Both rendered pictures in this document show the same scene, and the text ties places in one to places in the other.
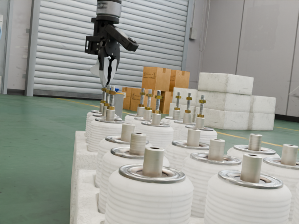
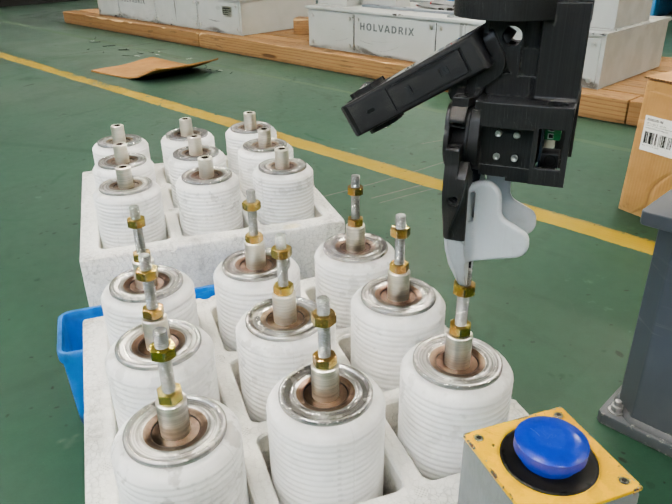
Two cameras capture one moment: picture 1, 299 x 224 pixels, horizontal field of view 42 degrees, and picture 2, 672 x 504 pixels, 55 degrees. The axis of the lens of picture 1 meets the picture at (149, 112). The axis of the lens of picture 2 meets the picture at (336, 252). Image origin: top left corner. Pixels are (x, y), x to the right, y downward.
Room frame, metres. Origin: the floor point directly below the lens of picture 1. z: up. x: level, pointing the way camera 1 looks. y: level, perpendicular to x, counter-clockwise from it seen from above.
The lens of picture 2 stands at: (1.62, -0.02, 0.58)
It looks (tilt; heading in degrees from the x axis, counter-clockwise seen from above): 27 degrees down; 172
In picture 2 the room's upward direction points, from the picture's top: 1 degrees counter-clockwise
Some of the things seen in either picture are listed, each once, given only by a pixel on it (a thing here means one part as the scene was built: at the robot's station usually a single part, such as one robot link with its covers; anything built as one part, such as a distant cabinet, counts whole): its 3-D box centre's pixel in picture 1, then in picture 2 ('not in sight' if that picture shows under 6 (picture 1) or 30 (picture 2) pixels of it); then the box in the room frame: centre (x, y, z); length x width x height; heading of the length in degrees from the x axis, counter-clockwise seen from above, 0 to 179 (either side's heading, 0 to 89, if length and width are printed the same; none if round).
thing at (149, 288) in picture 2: (188, 105); (150, 293); (1.12, -0.11, 0.30); 0.01 x 0.01 x 0.08
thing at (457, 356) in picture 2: (103, 108); (458, 349); (1.19, 0.14, 0.26); 0.02 x 0.02 x 0.03
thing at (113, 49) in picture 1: (104, 37); (512, 89); (1.20, 0.16, 0.48); 0.09 x 0.08 x 0.12; 59
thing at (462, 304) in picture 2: (104, 96); (462, 309); (1.19, 0.14, 0.30); 0.01 x 0.01 x 0.08
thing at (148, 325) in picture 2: (187, 118); (156, 332); (1.12, -0.11, 0.26); 0.02 x 0.02 x 0.03
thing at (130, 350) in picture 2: (186, 123); (158, 344); (1.12, -0.11, 0.25); 0.08 x 0.08 x 0.01
